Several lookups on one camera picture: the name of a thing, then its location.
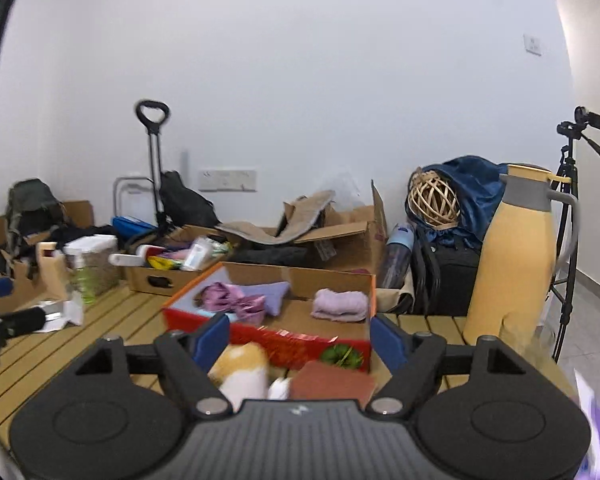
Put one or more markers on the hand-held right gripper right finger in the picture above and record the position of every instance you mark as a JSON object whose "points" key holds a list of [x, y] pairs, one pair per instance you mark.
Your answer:
{"points": [[387, 342]]}

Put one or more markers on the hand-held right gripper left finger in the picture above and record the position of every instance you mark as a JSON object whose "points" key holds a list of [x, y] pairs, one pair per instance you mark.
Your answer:
{"points": [[212, 342]]}

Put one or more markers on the yellow and white plush toy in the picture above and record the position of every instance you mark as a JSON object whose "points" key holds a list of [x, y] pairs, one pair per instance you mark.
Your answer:
{"points": [[245, 370]]}

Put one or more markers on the pink satin scrunchie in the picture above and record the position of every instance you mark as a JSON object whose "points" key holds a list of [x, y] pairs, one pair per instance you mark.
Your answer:
{"points": [[225, 300]]}

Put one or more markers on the brown and pink sponge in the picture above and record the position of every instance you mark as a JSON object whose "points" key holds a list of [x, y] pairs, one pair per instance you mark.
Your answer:
{"points": [[335, 385]]}

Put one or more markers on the red cardboard box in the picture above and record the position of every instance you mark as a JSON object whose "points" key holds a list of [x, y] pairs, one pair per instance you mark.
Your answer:
{"points": [[305, 342]]}

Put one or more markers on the crumpled plastic wrapper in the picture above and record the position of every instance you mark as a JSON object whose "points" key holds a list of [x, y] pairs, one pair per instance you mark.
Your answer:
{"points": [[55, 317]]}

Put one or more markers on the beige tote bag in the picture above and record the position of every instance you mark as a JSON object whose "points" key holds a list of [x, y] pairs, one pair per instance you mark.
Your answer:
{"points": [[397, 300]]}

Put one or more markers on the beige carton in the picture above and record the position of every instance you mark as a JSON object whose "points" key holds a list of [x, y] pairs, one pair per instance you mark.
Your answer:
{"points": [[52, 275]]}

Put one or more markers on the green spray bottle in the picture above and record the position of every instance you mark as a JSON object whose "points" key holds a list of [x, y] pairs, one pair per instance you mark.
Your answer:
{"points": [[84, 285]]}

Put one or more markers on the dark green backpack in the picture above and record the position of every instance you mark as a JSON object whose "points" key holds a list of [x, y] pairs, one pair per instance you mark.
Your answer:
{"points": [[30, 210]]}

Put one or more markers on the black suitcase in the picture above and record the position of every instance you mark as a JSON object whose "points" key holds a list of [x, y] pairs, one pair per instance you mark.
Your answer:
{"points": [[447, 280]]}

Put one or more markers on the blue-capped water bottle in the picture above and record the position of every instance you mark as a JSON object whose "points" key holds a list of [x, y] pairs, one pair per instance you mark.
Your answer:
{"points": [[397, 255]]}

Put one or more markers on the small cardboard tray box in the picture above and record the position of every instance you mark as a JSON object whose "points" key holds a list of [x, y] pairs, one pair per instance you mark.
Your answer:
{"points": [[150, 280]]}

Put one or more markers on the clear food container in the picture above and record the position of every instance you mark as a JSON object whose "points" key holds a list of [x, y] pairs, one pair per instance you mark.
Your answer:
{"points": [[95, 265]]}

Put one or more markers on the yellow packet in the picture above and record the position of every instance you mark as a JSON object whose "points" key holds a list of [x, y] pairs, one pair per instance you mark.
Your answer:
{"points": [[162, 262]]}

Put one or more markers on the large brown cardboard box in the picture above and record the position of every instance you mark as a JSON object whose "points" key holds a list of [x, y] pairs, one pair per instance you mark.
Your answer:
{"points": [[345, 245]]}

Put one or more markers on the open cardboard box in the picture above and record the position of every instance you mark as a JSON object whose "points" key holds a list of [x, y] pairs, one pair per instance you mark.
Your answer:
{"points": [[77, 212]]}

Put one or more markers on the white and red lint roller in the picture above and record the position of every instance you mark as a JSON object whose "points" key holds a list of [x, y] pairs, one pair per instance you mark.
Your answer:
{"points": [[130, 259]]}

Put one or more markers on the blue box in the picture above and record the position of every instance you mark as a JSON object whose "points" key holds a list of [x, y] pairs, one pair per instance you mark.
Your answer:
{"points": [[132, 227]]}

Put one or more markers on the glass with white candle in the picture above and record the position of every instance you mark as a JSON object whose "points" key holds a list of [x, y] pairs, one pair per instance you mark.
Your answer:
{"points": [[530, 340]]}

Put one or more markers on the black bag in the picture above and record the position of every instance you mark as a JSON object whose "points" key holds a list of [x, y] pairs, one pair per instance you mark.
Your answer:
{"points": [[185, 200]]}

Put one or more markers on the wicker ball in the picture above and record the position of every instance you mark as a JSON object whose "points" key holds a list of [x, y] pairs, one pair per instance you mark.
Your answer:
{"points": [[435, 199]]}

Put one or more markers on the yellow thermos jug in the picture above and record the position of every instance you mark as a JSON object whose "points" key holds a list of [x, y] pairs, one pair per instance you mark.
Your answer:
{"points": [[515, 260]]}

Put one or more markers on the dark blue cloth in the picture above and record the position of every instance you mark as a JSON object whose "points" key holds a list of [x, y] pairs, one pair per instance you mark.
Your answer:
{"points": [[480, 195]]}

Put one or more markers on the purple tissue pack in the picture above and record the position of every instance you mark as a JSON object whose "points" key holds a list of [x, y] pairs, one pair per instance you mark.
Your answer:
{"points": [[592, 425]]}

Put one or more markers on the white wall socket strip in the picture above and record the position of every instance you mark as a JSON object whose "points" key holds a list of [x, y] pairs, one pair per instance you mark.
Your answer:
{"points": [[227, 180]]}

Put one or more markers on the white folding stool frame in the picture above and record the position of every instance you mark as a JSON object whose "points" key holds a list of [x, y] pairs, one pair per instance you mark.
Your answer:
{"points": [[125, 182]]}

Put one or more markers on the black tripod with camera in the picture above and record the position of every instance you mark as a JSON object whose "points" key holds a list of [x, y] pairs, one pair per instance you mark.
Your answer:
{"points": [[570, 200]]}

